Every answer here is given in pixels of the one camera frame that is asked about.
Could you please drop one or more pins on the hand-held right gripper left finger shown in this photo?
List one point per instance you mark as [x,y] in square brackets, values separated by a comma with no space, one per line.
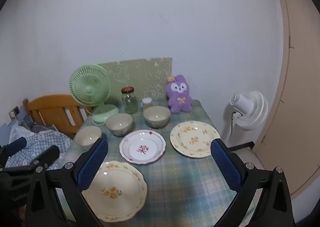
[92,164]

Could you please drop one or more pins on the glass jar with dark lid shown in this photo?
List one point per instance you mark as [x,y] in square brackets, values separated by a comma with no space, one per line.
[130,104]

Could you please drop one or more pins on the cotton swab container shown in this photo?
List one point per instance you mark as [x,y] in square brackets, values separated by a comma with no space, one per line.
[147,103]

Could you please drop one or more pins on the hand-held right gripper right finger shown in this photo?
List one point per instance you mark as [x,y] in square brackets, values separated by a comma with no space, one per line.
[226,167]

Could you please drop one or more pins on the wall socket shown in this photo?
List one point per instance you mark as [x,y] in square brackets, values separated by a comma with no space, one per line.
[14,112]

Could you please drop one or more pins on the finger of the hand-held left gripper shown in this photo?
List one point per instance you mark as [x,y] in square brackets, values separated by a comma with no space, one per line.
[48,155]
[16,144]

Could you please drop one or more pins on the plaid tablecloth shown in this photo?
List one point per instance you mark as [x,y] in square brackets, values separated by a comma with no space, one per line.
[180,179]

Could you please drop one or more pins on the blue checked blanket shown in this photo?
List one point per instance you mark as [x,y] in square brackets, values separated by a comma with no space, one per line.
[42,139]

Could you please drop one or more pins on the yellow floral plate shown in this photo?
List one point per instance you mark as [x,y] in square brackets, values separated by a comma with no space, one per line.
[193,139]
[117,189]

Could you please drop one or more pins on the green desk fan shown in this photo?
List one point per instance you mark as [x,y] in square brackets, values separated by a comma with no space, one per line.
[86,89]

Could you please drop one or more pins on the beige door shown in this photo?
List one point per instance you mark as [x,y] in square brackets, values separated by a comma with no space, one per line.
[300,91]

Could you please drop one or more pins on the green patterned wall board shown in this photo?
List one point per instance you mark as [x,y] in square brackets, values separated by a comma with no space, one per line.
[140,74]

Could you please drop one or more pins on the grey striped cloth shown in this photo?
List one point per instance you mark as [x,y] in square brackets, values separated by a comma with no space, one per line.
[32,126]

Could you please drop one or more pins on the purple plush bunny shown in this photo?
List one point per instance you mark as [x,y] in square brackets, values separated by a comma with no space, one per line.
[178,101]

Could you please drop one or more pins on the cream ceramic bowl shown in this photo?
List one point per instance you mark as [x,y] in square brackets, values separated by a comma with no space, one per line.
[118,123]
[157,115]
[87,138]

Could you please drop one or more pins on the pink floral plate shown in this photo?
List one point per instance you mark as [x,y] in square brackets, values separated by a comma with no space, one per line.
[142,148]

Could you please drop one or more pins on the white standing fan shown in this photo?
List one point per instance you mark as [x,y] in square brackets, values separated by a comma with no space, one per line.
[250,111]

